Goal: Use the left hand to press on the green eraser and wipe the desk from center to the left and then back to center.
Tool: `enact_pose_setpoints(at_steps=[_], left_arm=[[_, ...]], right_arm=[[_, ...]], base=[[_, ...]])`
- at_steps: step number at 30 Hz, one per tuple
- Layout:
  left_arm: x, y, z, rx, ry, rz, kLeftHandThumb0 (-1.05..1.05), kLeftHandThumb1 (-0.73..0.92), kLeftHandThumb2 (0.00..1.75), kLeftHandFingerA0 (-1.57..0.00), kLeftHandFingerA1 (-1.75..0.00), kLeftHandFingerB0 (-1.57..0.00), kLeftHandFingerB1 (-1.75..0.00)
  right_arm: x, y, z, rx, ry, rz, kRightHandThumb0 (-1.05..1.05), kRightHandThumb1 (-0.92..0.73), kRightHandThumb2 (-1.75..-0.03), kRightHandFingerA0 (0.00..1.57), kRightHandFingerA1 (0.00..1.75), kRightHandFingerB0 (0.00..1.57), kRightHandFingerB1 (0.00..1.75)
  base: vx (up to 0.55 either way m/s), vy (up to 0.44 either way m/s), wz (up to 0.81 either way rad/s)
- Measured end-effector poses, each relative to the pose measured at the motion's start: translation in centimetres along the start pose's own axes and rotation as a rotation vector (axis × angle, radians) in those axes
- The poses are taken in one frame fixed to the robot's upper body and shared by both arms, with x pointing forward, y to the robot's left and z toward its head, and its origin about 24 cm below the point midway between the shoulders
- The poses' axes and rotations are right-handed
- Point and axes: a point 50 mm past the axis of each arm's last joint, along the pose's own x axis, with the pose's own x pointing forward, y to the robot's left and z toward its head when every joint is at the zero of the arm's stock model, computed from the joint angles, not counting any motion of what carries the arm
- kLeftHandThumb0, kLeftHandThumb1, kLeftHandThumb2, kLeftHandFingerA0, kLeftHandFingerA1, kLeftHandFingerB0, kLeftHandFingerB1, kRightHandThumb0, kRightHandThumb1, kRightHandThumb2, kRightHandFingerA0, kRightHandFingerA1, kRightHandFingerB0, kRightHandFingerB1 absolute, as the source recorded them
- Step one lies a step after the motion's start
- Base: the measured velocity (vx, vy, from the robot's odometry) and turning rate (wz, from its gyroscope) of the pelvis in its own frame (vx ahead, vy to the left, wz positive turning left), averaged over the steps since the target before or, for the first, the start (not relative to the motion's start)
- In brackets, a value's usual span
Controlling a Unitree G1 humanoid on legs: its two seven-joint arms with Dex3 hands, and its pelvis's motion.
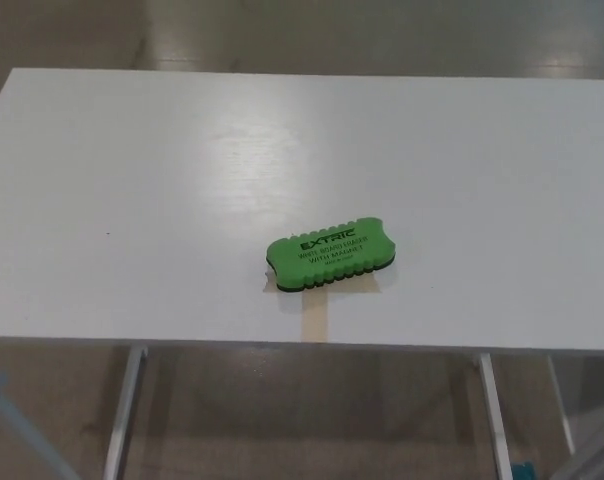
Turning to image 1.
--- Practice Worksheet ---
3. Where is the green whiteboard eraser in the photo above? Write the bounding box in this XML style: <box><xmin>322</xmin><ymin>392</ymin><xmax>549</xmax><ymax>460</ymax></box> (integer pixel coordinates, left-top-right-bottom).
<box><xmin>265</xmin><ymin>226</ymin><xmax>398</xmax><ymax>293</ymax></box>

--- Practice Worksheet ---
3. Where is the short beige tape strip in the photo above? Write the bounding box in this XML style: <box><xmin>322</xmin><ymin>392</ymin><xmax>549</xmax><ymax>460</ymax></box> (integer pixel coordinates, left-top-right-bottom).
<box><xmin>261</xmin><ymin>268</ymin><xmax>384</xmax><ymax>296</ymax></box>

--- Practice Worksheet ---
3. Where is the white table leg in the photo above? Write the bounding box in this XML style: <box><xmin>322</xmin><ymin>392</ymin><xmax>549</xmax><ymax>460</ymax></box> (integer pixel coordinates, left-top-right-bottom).
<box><xmin>478</xmin><ymin>352</ymin><xmax>514</xmax><ymax>480</ymax></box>
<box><xmin>103</xmin><ymin>345</ymin><xmax>149</xmax><ymax>480</ymax></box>
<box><xmin>545</xmin><ymin>354</ymin><xmax>577</xmax><ymax>456</ymax></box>

